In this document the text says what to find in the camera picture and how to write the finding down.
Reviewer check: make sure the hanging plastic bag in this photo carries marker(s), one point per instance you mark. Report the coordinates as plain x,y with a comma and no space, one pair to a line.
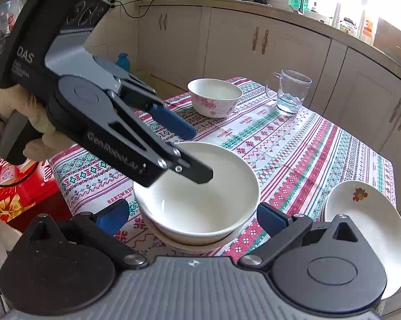
0,16

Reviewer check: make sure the blue thermos bottle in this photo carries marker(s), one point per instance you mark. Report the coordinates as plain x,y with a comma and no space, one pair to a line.
123,63

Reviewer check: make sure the patterned woven tablecloth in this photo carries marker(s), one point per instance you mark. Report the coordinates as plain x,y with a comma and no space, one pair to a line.
287,160

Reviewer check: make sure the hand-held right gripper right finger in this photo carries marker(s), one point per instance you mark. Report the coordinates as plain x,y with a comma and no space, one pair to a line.
270,220

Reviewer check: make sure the wall power strip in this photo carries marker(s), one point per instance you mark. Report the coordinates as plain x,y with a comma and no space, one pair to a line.
112,0

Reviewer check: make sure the orange package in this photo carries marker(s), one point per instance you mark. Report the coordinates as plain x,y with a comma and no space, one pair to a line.
368,30

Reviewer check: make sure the brown cardboard box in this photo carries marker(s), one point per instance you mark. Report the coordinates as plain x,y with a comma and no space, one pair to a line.
390,40

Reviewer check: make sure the person's left hand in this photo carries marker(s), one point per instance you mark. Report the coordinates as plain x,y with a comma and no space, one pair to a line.
29,105

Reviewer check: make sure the red gift box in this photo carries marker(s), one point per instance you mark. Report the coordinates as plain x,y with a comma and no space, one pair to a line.
20,190

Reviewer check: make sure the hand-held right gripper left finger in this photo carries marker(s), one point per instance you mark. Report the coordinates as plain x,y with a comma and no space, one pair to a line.
111,216

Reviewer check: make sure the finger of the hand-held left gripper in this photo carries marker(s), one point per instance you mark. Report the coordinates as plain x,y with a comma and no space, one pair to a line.
173,123
193,171

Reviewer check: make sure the white slim bottle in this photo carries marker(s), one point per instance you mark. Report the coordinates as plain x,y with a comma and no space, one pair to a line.
336,16

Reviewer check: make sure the clear glass mug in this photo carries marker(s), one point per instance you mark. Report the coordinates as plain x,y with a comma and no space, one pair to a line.
292,100

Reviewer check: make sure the white floral bowl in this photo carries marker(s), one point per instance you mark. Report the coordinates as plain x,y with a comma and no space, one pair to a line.
193,247
213,103
203,206

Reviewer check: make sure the white kitchen cabinet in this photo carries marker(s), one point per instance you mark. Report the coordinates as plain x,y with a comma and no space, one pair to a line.
227,33

